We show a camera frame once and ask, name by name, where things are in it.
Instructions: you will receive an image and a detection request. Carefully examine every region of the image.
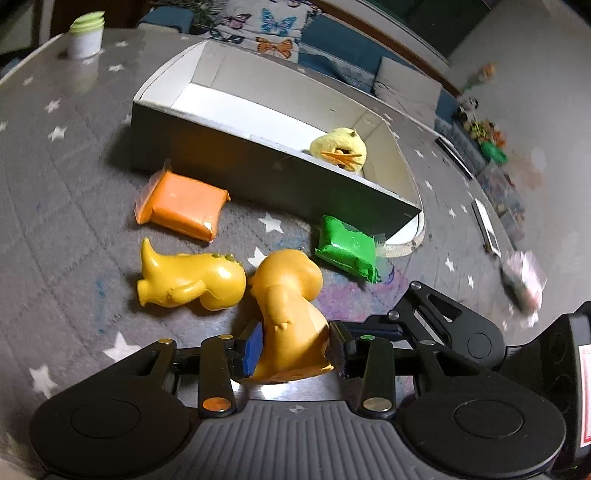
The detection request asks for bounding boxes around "green clay packet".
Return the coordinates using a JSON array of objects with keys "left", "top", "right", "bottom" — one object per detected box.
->
[{"left": 314, "top": 215, "right": 387, "bottom": 284}]

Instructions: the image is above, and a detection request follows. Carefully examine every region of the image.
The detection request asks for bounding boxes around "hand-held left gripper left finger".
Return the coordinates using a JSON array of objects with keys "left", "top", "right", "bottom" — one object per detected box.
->
[{"left": 104, "top": 322, "right": 265, "bottom": 419}]

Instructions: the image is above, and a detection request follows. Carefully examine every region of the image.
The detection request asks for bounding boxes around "yellow plastic dinosaur toy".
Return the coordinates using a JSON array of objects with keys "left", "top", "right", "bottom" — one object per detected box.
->
[{"left": 137, "top": 237, "right": 247, "bottom": 314}]

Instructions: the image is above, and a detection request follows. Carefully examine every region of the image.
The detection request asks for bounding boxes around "butterfly print blanket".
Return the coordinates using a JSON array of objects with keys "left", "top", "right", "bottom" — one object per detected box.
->
[{"left": 203, "top": 0, "right": 320, "bottom": 64}]

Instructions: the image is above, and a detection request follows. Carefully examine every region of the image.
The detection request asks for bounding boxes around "grey star print tablecloth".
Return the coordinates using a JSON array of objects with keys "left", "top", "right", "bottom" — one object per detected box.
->
[{"left": 0, "top": 23, "right": 591, "bottom": 480}]

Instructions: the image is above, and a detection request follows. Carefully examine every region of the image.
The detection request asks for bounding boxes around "grey cushion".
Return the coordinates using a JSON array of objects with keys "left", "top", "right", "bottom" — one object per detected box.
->
[{"left": 372, "top": 56, "right": 442, "bottom": 131}]

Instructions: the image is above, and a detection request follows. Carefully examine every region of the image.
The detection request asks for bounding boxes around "pink and white packet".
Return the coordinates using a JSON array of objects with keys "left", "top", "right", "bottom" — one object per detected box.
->
[{"left": 501, "top": 251, "right": 548, "bottom": 325}]

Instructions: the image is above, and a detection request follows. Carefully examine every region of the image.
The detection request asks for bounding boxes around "blue sofa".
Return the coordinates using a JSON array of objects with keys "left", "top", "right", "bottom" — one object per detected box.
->
[{"left": 139, "top": 0, "right": 491, "bottom": 172}]

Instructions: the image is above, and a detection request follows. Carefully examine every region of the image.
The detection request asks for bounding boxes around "orange clay packet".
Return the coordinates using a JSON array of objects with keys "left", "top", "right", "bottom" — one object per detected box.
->
[{"left": 134, "top": 159, "right": 232, "bottom": 242}]

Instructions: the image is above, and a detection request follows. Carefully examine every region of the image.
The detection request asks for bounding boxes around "white cardboard box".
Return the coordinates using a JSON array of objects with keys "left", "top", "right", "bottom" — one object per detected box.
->
[{"left": 130, "top": 39, "right": 426, "bottom": 237}]

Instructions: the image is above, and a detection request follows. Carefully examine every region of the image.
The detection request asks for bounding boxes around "white cup with green lid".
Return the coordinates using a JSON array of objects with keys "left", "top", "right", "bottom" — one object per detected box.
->
[{"left": 68, "top": 13, "right": 105, "bottom": 60}]

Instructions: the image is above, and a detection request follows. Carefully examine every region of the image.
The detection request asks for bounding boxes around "clear plastic storage box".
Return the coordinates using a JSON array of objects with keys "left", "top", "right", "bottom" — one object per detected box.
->
[{"left": 480, "top": 165, "right": 528, "bottom": 241}]

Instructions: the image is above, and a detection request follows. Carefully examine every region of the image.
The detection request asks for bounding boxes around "orange plastic animal toy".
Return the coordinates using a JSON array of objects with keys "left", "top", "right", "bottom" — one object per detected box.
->
[{"left": 248, "top": 249, "right": 334, "bottom": 384}]

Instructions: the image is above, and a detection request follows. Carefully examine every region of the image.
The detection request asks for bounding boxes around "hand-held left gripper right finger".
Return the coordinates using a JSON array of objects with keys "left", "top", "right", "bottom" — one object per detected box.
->
[{"left": 325, "top": 321, "right": 490, "bottom": 419}]

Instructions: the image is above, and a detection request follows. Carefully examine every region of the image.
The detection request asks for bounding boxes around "white framed board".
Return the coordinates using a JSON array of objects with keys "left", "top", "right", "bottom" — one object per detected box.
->
[{"left": 471, "top": 198, "right": 502, "bottom": 258}]

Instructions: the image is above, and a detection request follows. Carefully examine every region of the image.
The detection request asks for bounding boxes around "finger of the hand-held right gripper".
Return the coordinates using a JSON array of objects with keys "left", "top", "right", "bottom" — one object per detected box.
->
[{"left": 365, "top": 281, "right": 491, "bottom": 366}]

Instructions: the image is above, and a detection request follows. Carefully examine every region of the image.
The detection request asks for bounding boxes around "clear plastic ring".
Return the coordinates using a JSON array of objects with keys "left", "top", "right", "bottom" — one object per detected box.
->
[{"left": 376, "top": 210, "right": 427, "bottom": 260}]

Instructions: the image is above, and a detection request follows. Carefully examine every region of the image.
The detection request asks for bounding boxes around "yellow plush chick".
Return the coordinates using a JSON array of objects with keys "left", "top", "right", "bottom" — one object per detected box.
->
[{"left": 309, "top": 127, "right": 369, "bottom": 174}]

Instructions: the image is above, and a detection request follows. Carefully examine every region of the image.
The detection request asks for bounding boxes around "pile of small toys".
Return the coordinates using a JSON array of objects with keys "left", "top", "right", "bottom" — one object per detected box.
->
[{"left": 456, "top": 62, "right": 509, "bottom": 166}]

